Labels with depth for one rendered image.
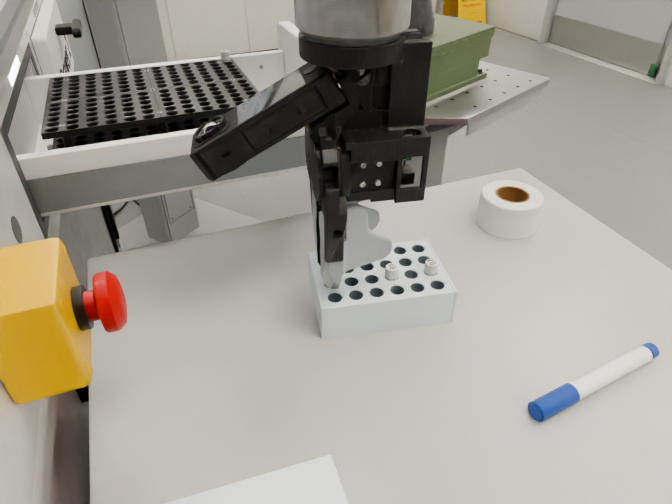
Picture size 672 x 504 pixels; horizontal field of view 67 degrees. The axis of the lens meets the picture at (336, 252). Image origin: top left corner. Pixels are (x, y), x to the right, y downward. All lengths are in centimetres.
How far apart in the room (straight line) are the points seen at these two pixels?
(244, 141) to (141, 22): 131
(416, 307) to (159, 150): 29
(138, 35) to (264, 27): 225
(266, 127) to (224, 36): 341
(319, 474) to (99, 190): 34
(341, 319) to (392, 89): 20
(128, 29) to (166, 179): 111
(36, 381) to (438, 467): 27
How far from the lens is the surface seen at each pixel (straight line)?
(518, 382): 46
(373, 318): 46
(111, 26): 162
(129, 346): 50
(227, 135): 36
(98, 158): 54
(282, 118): 36
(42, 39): 81
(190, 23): 370
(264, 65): 78
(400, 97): 37
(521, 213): 60
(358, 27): 33
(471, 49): 107
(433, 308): 47
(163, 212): 183
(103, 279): 35
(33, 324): 33
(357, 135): 37
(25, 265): 36
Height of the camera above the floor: 110
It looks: 37 degrees down
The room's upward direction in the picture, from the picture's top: straight up
